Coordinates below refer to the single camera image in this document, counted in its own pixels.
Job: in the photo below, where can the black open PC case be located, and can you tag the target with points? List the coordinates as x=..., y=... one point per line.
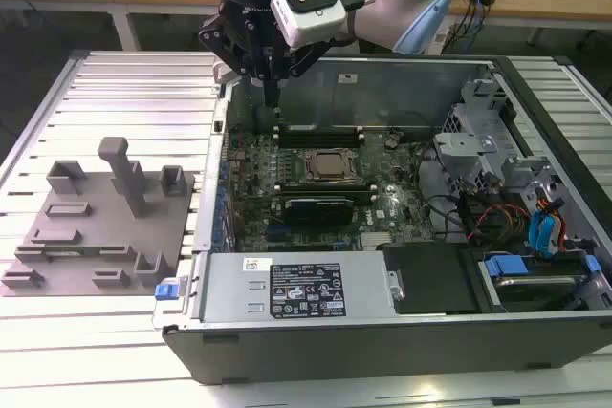
x=382, y=350

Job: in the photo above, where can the silver power supply box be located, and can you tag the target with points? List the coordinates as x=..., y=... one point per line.
x=229, y=293

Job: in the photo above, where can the silver CPU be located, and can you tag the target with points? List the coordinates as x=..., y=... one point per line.
x=331, y=163

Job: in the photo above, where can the grey plastic corner bracket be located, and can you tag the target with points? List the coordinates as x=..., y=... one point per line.
x=222, y=69

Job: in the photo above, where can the blue case latch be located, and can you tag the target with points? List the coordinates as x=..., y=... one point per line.
x=165, y=291

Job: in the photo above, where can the small blue carrier tab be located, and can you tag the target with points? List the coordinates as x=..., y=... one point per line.
x=593, y=267

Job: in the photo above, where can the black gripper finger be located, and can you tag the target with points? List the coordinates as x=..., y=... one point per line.
x=220, y=42
x=306, y=57

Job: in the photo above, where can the black power supply label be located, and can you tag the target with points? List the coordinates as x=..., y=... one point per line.
x=306, y=291

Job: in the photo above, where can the black plastic shroud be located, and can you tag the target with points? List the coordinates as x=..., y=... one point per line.
x=430, y=279

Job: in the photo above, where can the hard disk in blue carrier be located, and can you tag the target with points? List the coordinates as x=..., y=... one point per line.
x=502, y=265

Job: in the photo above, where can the green motherboard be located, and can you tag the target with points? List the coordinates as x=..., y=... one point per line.
x=411, y=198

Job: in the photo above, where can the grey metal drive cage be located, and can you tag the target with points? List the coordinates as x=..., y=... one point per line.
x=466, y=140

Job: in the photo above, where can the round coin cell battery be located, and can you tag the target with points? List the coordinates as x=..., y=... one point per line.
x=392, y=142

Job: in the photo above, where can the black graphics card blue stripe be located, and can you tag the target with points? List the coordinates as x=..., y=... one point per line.
x=318, y=209

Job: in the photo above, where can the small white sticker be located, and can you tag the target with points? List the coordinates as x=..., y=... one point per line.
x=255, y=264

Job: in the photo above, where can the silver finned chipset heatsink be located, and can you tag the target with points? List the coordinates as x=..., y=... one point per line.
x=375, y=241

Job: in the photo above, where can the black RAM slot bank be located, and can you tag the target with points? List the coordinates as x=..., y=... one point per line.
x=320, y=136
x=334, y=197

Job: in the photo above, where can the grey parts rack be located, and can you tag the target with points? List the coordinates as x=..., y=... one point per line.
x=95, y=236

